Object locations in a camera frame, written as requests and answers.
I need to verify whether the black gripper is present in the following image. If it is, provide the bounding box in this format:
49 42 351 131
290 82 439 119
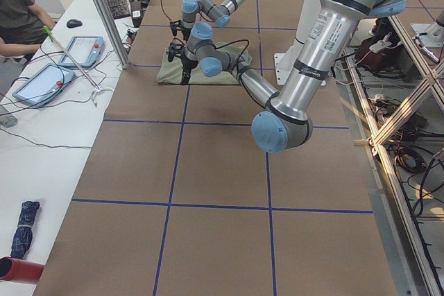
167 42 194 85
169 19 190 41

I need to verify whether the olive green long-sleeve shirt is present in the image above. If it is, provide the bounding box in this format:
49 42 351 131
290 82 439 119
155 42 253 87

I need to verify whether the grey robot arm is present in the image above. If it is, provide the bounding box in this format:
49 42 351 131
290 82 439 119
169 0 407 153
170 0 245 41

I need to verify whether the black keyboard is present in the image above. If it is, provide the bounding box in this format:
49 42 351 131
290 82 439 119
106 0 131 19

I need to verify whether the blue teach pendant far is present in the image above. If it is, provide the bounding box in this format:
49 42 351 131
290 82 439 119
67 36 105 69

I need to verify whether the blue teach pendant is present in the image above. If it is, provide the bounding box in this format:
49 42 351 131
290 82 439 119
67 36 105 69
12 64 75 107

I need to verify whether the black computer mouse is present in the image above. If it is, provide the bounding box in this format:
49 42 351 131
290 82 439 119
66 19 83 28

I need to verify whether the blue teach pendant near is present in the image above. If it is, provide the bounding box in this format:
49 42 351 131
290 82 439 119
12 64 75 107

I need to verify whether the seated person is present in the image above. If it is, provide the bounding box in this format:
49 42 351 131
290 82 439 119
1 0 56 60

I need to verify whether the folded dark blue umbrella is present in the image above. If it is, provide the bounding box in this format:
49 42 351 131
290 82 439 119
10 201 40 259

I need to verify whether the red cylinder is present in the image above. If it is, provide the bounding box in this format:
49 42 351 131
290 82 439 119
1 256 45 284

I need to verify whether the aluminium frame post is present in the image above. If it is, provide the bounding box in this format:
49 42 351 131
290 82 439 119
92 0 130 69

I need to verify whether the green handled grabber stick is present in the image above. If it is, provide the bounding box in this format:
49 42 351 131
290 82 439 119
42 25 114 107

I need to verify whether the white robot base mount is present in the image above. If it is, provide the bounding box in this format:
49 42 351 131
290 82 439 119
273 0 327 87

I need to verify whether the aluminium truss frame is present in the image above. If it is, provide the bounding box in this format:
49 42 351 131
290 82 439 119
334 0 443 295

